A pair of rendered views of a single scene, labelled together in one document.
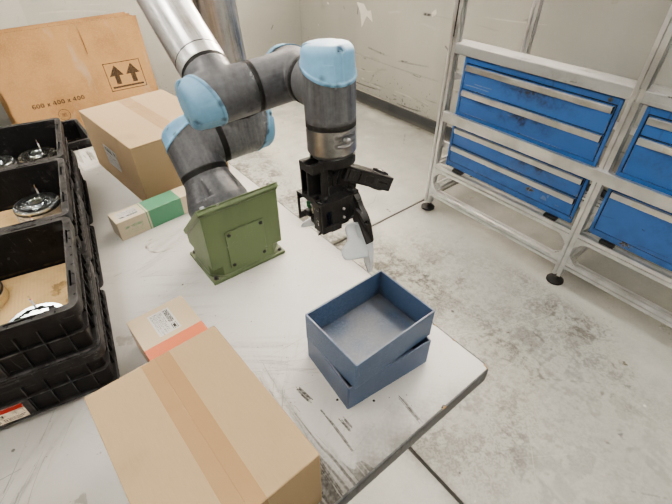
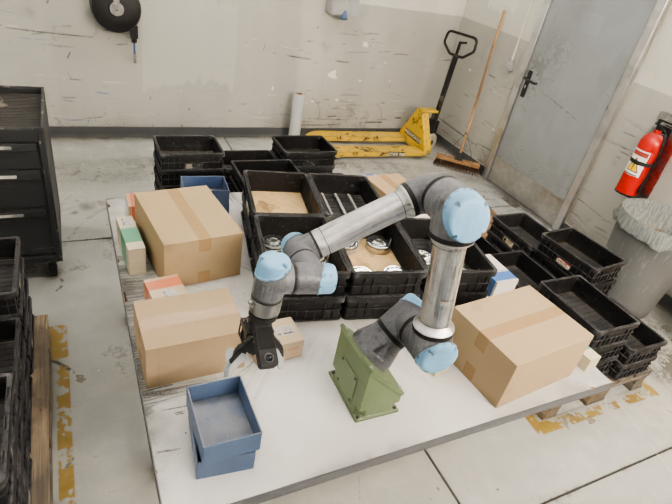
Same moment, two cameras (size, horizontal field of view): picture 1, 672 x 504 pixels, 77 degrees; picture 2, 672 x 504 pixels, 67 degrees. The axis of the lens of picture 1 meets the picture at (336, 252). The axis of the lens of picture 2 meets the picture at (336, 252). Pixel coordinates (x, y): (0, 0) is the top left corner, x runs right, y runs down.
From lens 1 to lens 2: 135 cm
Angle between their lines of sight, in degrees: 75
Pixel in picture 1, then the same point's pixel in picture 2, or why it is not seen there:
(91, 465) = not seen: hidden behind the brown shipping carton
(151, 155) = (460, 324)
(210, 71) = (297, 238)
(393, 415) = (169, 439)
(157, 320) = (286, 328)
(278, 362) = not seen: hidden behind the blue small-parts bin
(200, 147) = (394, 315)
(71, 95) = not seen: outside the picture
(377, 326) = (226, 433)
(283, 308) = (289, 406)
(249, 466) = (157, 328)
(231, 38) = (430, 279)
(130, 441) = (195, 298)
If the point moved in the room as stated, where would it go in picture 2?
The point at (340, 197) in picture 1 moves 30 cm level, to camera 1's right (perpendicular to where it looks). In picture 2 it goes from (246, 328) to (187, 423)
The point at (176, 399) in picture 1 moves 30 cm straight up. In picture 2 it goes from (207, 312) to (211, 231)
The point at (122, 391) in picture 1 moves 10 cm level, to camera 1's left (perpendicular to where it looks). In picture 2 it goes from (223, 297) to (235, 280)
